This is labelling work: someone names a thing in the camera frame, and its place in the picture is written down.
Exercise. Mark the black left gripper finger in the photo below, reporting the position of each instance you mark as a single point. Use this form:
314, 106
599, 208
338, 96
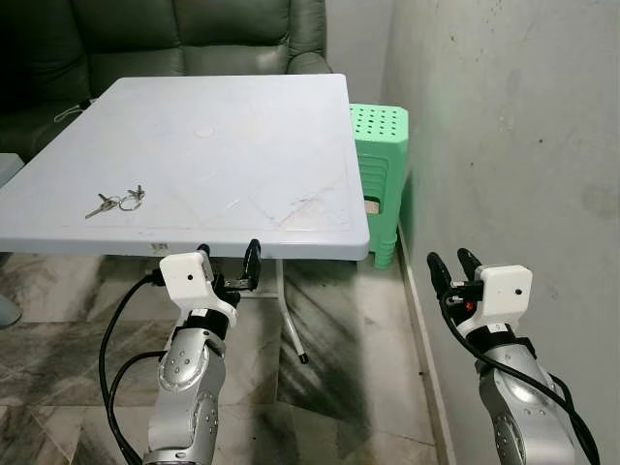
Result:
252, 262
205, 251

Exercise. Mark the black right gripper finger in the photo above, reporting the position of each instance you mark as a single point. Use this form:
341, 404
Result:
470, 264
440, 271

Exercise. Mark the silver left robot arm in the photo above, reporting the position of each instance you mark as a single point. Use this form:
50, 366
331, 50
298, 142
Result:
189, 387

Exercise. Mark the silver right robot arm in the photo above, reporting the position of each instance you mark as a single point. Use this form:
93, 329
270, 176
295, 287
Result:
523, 417

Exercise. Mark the white plastic folding table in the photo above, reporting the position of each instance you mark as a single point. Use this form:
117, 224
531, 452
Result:
213, 170

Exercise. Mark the green plastic stool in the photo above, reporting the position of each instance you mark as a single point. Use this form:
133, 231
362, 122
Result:
383, 145

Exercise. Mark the dark green leather sofa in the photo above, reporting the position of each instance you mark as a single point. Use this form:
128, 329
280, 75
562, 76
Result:
232, 29

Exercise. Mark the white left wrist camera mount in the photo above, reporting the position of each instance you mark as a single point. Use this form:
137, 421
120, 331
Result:
184, 276

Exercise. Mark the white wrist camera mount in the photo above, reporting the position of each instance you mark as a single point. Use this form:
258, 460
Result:
184, 276
504, 291

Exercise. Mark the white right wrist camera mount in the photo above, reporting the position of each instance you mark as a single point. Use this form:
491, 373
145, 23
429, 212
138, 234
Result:
504, 291

